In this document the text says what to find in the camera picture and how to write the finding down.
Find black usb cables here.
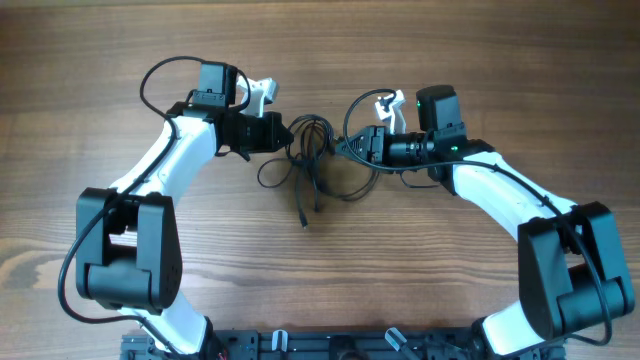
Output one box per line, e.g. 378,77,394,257
256,113,381,230

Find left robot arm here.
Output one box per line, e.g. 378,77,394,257
58,60,293,359

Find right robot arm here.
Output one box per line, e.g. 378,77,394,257
336,85,635,359

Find black left camera cable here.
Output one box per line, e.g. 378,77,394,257
57,55,251,359

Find black camera cable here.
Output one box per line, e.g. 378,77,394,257
341,88,615,349
57,55,251,359

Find black right camera cable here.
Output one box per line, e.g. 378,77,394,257
341,88,615,349

